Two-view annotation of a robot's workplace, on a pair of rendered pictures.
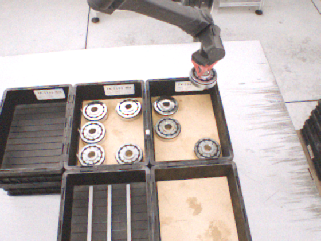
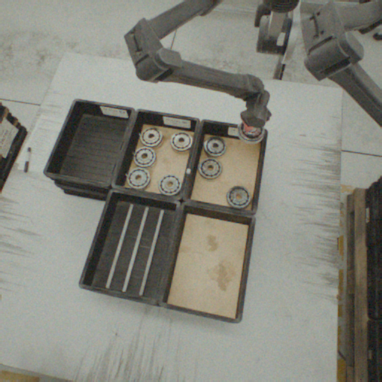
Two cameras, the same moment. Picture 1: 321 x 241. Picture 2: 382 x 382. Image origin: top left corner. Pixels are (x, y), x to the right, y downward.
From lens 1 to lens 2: 0.32 m
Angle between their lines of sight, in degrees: 15
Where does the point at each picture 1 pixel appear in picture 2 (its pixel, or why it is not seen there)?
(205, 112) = (250, 161)
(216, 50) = (257, 120)
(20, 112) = (86, 121)
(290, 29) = not seen: outside the picture
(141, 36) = (231, 45)
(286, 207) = (300, 267)
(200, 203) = (218, 242)
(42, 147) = (98, 159)
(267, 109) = (319, 168)
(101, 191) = (139, 210)
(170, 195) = (195, 228)
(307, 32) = not seen: outside the picture
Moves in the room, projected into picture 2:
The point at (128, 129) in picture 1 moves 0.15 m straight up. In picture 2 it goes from (177, 160) to (174, 144)
